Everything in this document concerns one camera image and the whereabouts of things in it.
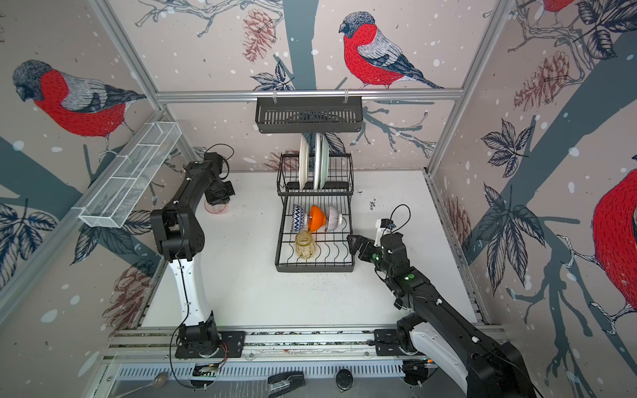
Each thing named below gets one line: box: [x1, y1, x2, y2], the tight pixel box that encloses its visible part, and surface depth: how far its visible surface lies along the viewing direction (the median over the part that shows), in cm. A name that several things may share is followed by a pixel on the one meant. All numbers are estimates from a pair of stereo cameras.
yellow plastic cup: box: [295, 229, 317, 260], surface depth 88 cm
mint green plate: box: [313, 132, 331, 190], surface depth 77 cm
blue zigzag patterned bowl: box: [291, 203, 305, 233], surface depth 94 cm
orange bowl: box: [307, 204, 326, 233], surface depth 95 cm
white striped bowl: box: [325, 205, 343, 232], surface depth 95 cm
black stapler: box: [267, 371, 307, 398], surface depth 67 cm
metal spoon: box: [114, 372, 168, 398], surface depth 68 cm
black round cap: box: [335, 368, 354, 393], surface depth 61 cm
